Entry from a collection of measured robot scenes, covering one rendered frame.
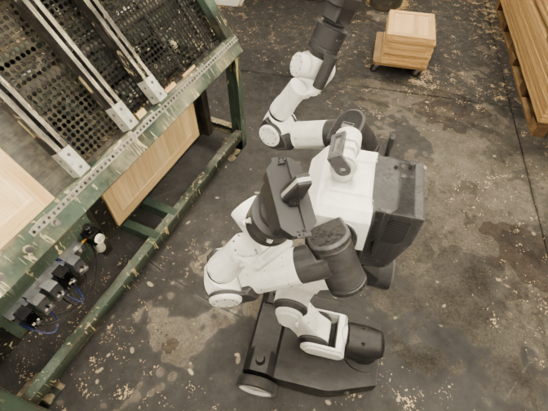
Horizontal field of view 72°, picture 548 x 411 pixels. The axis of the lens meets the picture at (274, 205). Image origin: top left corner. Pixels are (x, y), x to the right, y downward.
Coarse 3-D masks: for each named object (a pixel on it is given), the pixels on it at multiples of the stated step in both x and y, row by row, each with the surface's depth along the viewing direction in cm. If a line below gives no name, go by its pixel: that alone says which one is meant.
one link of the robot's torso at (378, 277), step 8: (392, 264) 123; (368, 272) 118; (376, 272) 120; (384, 272) 122; (392, 272) 122; (368, 280) 122; (376, 280) 121; (384, 280) 123; (392, 280) 122; (384, 288) 125
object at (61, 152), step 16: (0, 80) 137; (0, 96) 137; (16, 96) 141; (16, 112) 141; (32, 112) 145; (32, 128) 145; (48, 128) 149; (48, 144) 149; (64, 144) 153; (64, 160) 153; (80, 160) 158; (80, 176) 158
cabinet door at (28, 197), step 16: (0, 160) 141; (0, 176) 141; (16, 176) 144; (0, 192) 140; (16, 192) 144; (32, 192) 148; (48, 192) 153; (0, 208) 140; (16, 208) 144; (32, 208) 148; (0, 224) 140; (16, 224) 144; (0, 240) 139
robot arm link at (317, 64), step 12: (312, 48) 102; (324, 48) 101; (300, 60) 103; (312, 60) 103; (324, 60) 102; (336, 60) 101; (300, 72) 104; (312, 72) 105; (324, 72) 103; (312, 84) 106; (324, 84) 105
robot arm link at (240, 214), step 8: (248, 200) 71; (240, 208) 70; (248, 208) 70; (232, 216) 72; (240, 216) 71; (240, 224) 71; (248, 224) 64; (248, 232) 66; (256, 240) 65; (256, 248) 71; (264, 248) 69
